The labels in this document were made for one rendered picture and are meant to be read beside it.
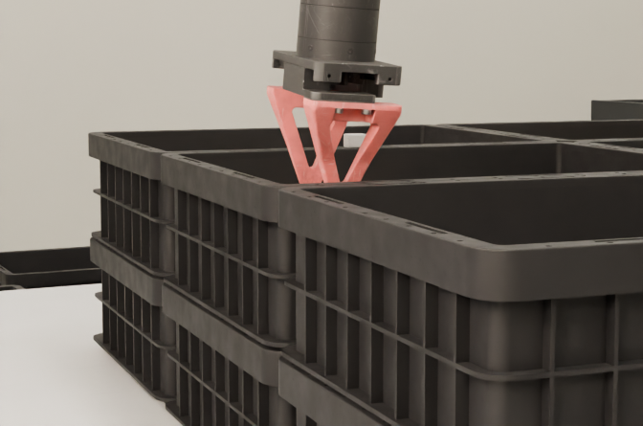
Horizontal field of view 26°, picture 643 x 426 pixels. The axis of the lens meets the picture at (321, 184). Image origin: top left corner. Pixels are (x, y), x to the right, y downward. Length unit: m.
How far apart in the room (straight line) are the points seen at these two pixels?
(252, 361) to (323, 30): 0.23
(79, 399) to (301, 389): 0.46
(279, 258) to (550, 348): 0.31
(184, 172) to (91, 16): 3.23
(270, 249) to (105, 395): 0.41
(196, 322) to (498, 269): 0.49
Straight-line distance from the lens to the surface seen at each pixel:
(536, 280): 0.65
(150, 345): 1.29
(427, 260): 0.69
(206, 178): 1.04
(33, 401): 1.30
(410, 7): 4.74
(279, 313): 0.94
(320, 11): 0.98
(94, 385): 1.35
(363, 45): 0.98
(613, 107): 3.01
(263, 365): 0.94
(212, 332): 1.05
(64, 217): 4.33
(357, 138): 1.24
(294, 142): 1.03
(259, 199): 0.92
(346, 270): 0.80
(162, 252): 1.23
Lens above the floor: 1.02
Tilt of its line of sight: 6 degrees down
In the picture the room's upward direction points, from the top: straight up
